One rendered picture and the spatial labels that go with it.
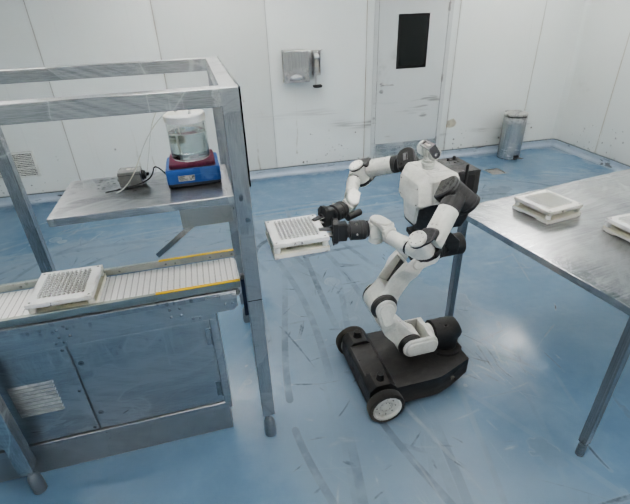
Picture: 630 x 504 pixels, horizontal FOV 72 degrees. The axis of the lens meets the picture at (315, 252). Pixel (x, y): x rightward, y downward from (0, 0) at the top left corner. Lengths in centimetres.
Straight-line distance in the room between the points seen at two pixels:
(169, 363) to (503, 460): 166
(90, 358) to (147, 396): 34
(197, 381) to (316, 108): 413
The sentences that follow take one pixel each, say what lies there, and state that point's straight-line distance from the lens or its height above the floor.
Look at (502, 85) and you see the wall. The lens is 672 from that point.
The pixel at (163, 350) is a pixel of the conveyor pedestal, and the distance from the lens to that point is 211.
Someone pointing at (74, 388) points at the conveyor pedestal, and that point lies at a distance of 228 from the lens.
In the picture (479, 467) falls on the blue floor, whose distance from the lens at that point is 244.
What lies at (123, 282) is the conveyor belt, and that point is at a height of 91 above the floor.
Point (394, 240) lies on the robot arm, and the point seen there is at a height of 107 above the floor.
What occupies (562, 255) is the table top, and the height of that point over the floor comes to 89.
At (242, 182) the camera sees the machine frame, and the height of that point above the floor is 139.
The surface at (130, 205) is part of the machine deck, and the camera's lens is 166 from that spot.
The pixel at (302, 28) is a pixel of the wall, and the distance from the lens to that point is 554.
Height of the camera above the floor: 194
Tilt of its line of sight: 30 degrees down
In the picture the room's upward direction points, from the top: 2 degrees counter-clockwise
